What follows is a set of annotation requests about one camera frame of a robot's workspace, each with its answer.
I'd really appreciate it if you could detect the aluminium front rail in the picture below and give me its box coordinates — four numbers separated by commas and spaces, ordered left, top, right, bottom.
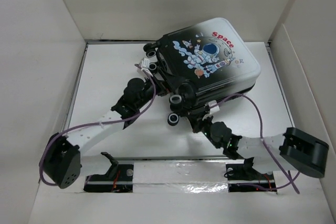
52, 154, 307, 163

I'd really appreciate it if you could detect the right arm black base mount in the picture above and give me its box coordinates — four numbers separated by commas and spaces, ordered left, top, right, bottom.
224, 163, 276, 193

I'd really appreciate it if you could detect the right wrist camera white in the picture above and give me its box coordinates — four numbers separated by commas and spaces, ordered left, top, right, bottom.
206, 100, 220, 115

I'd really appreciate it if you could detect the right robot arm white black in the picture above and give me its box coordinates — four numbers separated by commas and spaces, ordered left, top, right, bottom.
187, 114, 329, 178

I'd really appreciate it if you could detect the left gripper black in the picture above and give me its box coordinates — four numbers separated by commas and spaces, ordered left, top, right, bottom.
135, 68, 184, 110

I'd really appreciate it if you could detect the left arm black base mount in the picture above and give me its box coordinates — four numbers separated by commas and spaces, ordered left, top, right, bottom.
83, 152, 134, 193

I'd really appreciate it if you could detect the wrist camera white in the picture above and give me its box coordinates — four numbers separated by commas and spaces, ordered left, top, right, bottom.
135, 58, 150, 70
206, 100, 220, 115

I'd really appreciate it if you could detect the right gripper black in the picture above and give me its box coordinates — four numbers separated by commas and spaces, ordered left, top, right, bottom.
186, 111, 221, 149

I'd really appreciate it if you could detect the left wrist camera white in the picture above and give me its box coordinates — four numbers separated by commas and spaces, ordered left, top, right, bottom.
135, 58, 150, 70

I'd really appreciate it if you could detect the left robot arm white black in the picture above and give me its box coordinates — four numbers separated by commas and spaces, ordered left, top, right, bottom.
39, 74, 171, 189

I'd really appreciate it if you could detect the black white space-print suitcase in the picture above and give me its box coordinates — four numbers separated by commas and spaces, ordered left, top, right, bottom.
143, 17, 261, 126

